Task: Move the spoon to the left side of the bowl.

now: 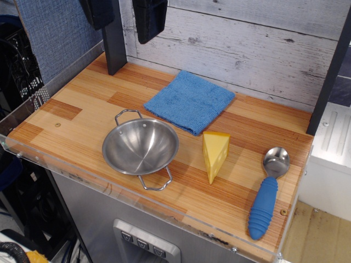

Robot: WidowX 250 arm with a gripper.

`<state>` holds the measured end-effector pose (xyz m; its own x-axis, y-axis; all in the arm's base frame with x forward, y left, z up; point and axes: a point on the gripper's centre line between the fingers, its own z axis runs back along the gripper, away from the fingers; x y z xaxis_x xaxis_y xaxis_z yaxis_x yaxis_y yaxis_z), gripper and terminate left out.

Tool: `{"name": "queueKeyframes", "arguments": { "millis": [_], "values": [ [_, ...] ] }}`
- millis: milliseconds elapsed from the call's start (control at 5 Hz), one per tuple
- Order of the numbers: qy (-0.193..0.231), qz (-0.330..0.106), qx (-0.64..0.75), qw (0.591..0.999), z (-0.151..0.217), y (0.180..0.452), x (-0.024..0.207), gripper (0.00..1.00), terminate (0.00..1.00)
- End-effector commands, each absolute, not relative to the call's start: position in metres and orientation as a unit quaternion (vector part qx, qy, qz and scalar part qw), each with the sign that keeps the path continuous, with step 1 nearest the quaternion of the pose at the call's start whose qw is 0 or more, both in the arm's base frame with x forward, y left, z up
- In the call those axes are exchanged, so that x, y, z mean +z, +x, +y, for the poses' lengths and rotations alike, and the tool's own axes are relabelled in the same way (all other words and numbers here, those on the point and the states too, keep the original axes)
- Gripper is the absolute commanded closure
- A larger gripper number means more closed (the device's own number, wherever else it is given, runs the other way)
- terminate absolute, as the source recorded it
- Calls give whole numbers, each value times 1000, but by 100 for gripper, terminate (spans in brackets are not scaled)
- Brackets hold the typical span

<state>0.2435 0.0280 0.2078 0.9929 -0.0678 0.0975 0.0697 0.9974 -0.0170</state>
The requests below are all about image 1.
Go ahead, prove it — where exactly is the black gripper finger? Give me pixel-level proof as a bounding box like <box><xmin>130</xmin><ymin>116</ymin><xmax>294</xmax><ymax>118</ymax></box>
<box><xmin>132</xmin><ymin>0</ymin><xmax>168</xmax><ymax>44</ymax></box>
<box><xmin>79</xmin><ymin>0</ymin><xmax>115</xmax><ymax>30</ymax></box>

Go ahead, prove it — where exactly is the yellow cheese wedge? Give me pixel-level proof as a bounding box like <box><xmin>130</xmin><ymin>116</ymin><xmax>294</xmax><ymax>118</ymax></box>
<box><xmin>202</xmin><ymin>131</ymin><xmax>230</xmax><ymax>184</ymax></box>

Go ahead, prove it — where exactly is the blue handled metal spoon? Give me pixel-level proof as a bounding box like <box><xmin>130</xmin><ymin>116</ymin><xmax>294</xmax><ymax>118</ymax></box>
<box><xmin>248</xmin><ymin>147</ymin><xmax>290</xmax><ymax>240</ymax></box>

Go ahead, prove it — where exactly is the stainless steel wok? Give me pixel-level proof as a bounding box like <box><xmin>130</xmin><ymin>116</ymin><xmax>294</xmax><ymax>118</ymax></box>
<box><xmin>102</xmin><ymin>109</ymin><xmax>179</xmax><ymax>191</ymax></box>

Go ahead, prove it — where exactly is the blue folded cloth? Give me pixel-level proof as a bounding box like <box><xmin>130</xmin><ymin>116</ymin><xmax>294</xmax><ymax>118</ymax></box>
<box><xmin>144</xmin><ymin>71</ymin><xmax>235</xmax><ymax>136</ymax></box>

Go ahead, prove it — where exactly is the black crate rack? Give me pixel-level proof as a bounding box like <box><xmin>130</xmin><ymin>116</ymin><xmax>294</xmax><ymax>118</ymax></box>
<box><xmin>1</xmin><ymin>14</ymin><xmax>50</xmax><ymax>119</ymax></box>

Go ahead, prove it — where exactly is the white appliance top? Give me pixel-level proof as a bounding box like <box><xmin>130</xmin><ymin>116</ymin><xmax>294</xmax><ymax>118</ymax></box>
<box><xmin>310</xmin><ymin>102</ymin><xmax>350</xmax><ymax>174</ymax></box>

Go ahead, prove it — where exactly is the silver dispenser panel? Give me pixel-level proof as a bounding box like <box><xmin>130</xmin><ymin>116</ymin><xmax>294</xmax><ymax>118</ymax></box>
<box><xmin>113</xmin><ymin>219</ymin><xmax>182</xmax><ymax>262</ymax></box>

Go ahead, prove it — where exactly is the dark grey left post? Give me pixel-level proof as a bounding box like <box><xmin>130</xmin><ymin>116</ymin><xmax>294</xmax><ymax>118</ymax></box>
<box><xmin>102</xmin><ymin>0</ymin><xmax>127</xmax><ymax>76</ymax></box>

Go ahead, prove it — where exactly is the dark grey post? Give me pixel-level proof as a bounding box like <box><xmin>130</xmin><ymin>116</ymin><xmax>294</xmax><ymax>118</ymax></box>
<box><xmin>102</xmin><ymin>0</ymin><xmax>127</xmax><ymax>76</ymax></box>
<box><xmin>306</xmin><ymin>9</ymin><xmax>350</xmax><ymax>136</ymax></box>

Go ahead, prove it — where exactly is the clear acrylic guard rail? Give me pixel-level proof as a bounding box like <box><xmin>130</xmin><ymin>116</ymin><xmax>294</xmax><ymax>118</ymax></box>
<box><xmin>1</xmin><ymin>54</ymin><xmax>313</xmax><ymax>262</ymax></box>

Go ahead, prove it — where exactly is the dark grey right post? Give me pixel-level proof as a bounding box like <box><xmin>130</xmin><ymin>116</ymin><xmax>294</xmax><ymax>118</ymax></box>
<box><xmin>306</xmin><ymin>9</ymin><xmax>350</xmax><ymax>136</ymax></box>

